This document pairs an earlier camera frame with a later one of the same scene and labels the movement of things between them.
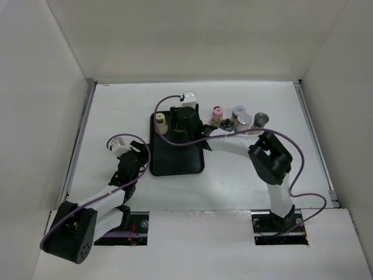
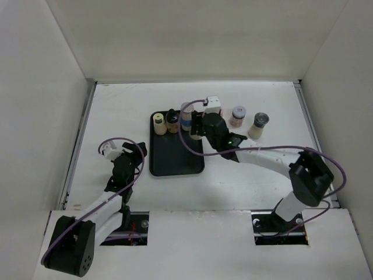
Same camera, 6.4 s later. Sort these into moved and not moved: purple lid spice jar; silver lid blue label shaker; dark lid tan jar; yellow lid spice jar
Moved: silver lid blue label shaker
Not moved: dark lid tan jar; yellow lid spice jar; purple lid spice jar
